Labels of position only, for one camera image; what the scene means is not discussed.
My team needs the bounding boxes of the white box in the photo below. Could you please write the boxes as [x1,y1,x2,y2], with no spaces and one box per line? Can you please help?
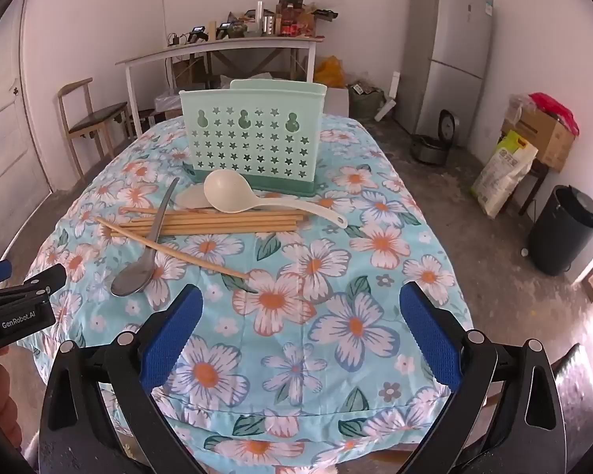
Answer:
[323,86,351,117]

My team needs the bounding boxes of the white door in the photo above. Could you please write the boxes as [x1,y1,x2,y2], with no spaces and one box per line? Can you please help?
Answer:
[0,0,55,258]

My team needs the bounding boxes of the yellow plastic bag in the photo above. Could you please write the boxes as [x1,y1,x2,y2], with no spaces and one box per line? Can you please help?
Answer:
[313,56,347,88]

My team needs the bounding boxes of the yellow green rice bag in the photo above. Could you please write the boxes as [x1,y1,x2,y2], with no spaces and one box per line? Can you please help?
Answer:
[470,130,539,219]

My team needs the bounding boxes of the wooden chair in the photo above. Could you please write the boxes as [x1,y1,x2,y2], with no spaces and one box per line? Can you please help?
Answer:
[57,77,132,179]

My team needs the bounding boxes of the bundle of wooden chopsticks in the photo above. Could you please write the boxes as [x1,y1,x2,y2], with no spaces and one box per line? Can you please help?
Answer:
[95,205,311,280]

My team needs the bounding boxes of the person's left hand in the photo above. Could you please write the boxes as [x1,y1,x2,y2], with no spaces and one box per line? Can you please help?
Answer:
[0,350,25,450]

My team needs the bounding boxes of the dark wooden stool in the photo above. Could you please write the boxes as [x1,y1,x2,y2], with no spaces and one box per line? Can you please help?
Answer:
[516,158,549,215]

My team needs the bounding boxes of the floral tablecloth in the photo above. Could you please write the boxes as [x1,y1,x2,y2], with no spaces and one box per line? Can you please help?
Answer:
[27,111,475,474]

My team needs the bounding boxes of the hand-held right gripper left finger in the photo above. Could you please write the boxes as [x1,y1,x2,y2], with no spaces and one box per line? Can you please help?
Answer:
[38,284,213,474]

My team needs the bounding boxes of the brown cardboard box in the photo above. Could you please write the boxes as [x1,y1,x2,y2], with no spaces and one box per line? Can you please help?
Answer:
[501,106,576,173]

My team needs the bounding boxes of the white long table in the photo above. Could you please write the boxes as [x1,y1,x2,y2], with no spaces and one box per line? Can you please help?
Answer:
[115,36,324,134]

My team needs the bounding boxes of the metal spoon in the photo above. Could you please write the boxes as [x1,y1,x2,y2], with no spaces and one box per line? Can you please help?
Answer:
[110,177,180,298]

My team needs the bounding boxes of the black trash bin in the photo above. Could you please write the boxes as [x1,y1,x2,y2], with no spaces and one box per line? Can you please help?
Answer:
[527,185,593,277]

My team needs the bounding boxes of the silver refrigerator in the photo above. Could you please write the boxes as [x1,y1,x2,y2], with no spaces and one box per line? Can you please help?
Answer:
[394,0,495,146]

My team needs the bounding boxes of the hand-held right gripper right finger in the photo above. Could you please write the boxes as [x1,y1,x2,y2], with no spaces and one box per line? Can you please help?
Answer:
[399,281,569,474]

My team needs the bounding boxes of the red plastic bag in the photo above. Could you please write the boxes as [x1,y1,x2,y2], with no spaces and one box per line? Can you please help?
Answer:
[529,92,580,136]

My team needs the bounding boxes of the green sack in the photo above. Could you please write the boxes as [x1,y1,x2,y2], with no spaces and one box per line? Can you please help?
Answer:
[348,81,386,119]

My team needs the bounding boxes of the rice cooker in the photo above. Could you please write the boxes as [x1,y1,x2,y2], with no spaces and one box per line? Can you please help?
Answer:
[409,109,463,166]

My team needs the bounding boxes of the cream rice paddle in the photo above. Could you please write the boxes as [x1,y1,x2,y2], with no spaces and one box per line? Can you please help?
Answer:
[174,184,215,211]

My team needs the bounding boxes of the green perforated utensil holder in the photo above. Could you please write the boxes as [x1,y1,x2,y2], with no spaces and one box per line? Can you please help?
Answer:
[179,79,328,194]

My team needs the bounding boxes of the cream plastic ladle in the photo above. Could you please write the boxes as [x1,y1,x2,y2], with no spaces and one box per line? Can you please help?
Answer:
[204,169,349,229]

